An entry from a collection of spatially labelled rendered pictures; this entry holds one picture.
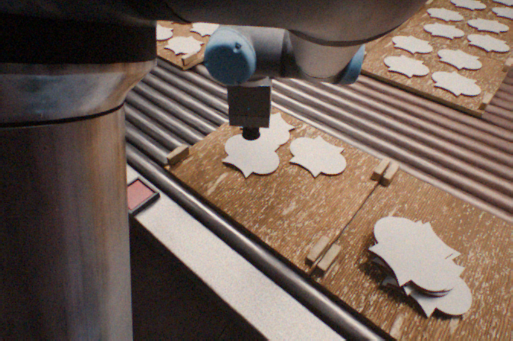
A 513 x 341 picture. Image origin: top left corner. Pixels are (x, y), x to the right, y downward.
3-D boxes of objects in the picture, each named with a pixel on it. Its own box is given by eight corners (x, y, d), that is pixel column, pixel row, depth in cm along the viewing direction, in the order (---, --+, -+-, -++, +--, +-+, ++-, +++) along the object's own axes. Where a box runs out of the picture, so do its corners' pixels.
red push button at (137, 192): (133, 213, 71) (131, 210, 70) (117, 199, 74) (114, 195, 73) (156, 197, 75) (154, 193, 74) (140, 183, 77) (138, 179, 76)
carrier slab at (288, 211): (308, 278, 61) (308, 274, 59) (163, 171, 80) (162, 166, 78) (389, 169, 80) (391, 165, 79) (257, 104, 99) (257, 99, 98)
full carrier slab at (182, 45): (183, 71, 112) (181, 59, 109) (114, 36, 131) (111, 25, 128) (251, 36, 131) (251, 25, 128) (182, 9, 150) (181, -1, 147)
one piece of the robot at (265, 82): (278, 40, 68) (275, 105, 79) (233, 37, 68) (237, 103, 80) (274, 70, 59) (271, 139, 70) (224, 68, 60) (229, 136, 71)
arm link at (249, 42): (280, 44, 42) (290, 11, 50) (195, 36, 44) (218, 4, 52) (277, 95, 48) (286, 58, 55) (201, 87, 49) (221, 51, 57)
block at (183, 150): (172, 167, 78) (169, 159, 76) (166, 163, 79) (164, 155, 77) (190, 153, 82) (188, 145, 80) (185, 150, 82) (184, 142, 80)
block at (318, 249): (311, 269, 60) (313, 262, 58) (303, 263, 61) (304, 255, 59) (329, 246, 63) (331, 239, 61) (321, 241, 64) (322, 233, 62)
